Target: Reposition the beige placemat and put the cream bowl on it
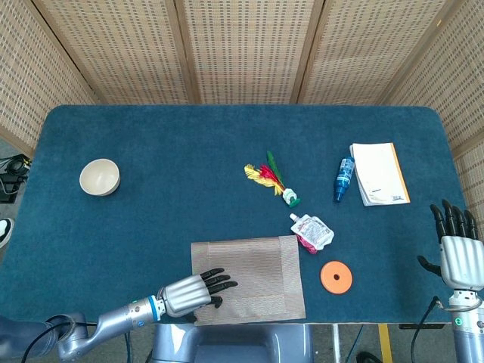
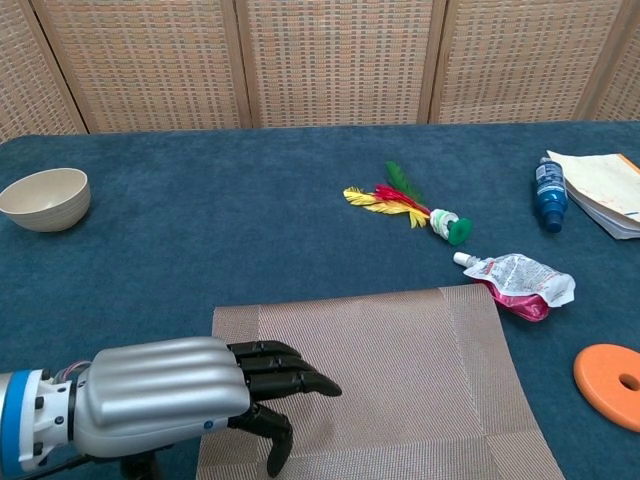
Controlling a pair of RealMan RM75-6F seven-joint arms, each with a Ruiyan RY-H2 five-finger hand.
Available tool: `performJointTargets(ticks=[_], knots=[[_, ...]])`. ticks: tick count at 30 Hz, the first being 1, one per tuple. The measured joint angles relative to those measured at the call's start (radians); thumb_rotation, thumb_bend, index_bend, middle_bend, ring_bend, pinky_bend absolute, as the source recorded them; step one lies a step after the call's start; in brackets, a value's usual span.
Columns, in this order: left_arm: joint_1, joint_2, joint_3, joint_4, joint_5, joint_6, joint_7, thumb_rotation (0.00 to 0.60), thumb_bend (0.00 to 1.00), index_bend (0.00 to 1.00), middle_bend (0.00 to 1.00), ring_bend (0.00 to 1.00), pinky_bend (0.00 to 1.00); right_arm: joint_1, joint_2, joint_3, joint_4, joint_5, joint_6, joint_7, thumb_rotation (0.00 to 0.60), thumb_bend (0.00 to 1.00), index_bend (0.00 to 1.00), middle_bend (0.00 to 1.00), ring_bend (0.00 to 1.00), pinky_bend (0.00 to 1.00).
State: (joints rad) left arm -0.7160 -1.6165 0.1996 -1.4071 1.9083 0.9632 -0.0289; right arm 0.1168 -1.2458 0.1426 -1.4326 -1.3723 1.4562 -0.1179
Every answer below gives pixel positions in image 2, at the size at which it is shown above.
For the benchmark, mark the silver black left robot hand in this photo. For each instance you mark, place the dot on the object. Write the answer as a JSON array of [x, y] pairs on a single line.
[[160, 390]]

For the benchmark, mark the small cream bowl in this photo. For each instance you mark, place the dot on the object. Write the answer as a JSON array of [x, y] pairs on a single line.
[[45, 200]]

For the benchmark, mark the brown woven placemat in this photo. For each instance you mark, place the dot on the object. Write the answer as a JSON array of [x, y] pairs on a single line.
[[400, 380]]

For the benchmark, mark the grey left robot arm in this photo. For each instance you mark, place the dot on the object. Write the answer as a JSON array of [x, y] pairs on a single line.
[[15, 420]]

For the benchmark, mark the colourful feather shuttlecock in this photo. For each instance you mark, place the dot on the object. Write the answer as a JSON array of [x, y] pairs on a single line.
[[442, 220]]

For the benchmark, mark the woven bamboo screen panel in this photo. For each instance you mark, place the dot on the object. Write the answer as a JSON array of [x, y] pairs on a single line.
[[525, 60], [625, 85], [150, 60], [340, 60], [20, 75]]

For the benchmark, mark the crumpled pouch with white cap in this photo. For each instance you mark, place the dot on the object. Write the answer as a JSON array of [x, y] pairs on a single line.
[[520, 280]]

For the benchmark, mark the small blue bottle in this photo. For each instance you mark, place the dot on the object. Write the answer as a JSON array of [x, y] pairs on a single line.
[[550, 200]]

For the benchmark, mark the orange disc with hole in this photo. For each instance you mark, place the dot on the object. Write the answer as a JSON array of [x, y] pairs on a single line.
[[600, 380]]

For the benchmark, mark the white booklet with orange spine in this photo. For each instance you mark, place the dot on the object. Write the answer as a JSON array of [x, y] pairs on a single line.
[[605, 185]]

